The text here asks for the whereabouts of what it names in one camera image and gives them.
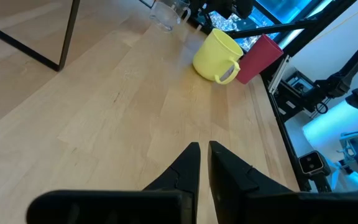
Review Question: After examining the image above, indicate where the clear glass mug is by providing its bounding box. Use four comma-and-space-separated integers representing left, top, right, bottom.
149, 0, 192, 34

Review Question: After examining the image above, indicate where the red cup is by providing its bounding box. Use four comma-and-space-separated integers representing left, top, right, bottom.
235, 34, 284, 85

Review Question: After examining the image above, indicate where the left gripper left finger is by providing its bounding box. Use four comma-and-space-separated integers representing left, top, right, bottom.
143, 142, 201, 224

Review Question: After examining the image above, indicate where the black table frame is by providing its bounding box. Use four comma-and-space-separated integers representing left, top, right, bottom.
188, 0, 358, 192

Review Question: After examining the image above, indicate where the yellow mug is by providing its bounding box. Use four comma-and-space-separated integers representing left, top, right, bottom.
192, 28, 244, 85

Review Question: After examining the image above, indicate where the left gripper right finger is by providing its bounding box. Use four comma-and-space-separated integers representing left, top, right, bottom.
208, 140, 301, 224

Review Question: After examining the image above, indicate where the small table-level camera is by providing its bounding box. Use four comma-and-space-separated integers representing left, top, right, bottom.
297, 151, 332, 192

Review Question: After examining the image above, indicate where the silver aluminium bracket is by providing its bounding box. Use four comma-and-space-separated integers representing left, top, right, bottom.
267, 55, 291, 95

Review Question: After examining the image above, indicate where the wooden shelf riser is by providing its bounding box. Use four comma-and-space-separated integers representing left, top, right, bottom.
0, 0, 155, 72

